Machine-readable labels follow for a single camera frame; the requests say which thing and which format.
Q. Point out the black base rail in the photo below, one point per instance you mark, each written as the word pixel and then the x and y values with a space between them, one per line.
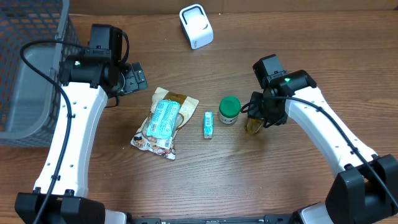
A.
pixel 211 220

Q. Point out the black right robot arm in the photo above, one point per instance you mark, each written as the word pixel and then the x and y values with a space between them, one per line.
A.
pixel 365 184

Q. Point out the brown snack pouch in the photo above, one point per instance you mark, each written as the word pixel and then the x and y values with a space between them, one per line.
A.
pixel 164 147

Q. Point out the teal wipes pack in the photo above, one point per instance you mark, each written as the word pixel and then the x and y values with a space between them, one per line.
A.
pixel 163 120

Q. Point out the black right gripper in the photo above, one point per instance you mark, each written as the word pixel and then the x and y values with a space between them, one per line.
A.
pixel 256 112

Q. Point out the white barcode scanner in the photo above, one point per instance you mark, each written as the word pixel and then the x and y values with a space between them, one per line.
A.
pixel 196 26

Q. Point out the grey plastic mesh basket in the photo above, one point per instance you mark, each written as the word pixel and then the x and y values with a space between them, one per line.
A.
pixel 29 103

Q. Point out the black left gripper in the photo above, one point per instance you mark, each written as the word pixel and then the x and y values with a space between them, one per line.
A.
pixel 132 79

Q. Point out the green lid Knorr jar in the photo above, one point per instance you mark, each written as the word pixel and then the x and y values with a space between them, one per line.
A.
pixel 229 110

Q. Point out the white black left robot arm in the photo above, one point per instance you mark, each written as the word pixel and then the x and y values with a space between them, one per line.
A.
pixel 87 80

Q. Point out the Kleenex tissue pack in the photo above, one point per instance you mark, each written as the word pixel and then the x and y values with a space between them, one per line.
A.
pixel 208 126

